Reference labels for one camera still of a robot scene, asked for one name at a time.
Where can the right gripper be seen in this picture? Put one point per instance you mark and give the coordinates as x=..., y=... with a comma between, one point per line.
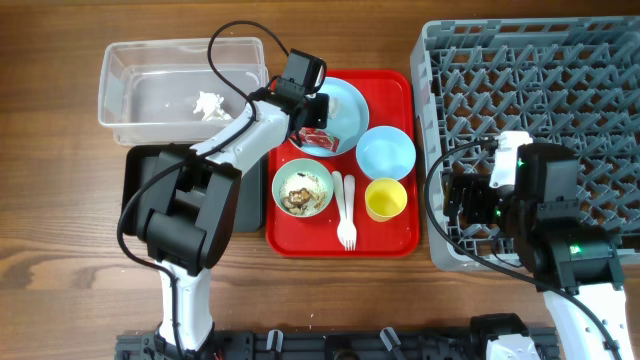
x=467, y=184

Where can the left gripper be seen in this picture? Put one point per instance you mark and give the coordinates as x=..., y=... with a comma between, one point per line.
x=320, y=120

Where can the red snack wrapper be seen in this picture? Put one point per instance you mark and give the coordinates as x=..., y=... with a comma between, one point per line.
x=319, y=138

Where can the large light blue plate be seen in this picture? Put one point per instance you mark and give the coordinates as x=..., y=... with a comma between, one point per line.
x=351, y=122

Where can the green bowl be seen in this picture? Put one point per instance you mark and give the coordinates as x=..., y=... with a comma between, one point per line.
x=301, y=165

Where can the rice and food scraps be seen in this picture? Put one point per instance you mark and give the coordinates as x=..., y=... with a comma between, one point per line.
x=303, y=194

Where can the yellow plastic cup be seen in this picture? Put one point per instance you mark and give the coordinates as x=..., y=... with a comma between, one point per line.
x=385, y=198

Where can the light blue bowl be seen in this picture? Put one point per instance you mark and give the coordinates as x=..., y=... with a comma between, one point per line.
x=385, y=152

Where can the white tissue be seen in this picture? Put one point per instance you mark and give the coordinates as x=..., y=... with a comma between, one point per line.
x=333, y=107
x=210, y=106

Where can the white plastic fork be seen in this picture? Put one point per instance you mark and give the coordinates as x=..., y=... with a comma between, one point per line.
x=347, y=232

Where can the white plastic spoon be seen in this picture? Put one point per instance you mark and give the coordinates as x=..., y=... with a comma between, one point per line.
x=340, y=201

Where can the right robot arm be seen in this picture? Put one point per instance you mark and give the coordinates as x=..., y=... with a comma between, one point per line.
x=531, y=196

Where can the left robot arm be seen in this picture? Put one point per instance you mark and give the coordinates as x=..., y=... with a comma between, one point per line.
x=179, y=222

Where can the grey dishwasher rack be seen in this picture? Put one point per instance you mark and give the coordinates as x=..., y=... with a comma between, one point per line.
x=569, y=81

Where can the red serving tray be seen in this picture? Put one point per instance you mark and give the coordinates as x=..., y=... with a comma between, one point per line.
x=389, y=99

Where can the clear plastic bin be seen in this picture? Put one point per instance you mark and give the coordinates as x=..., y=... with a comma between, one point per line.
x=148, y=89

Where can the black plastic tray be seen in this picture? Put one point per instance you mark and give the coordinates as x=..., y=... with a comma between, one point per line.
x=251, y=208

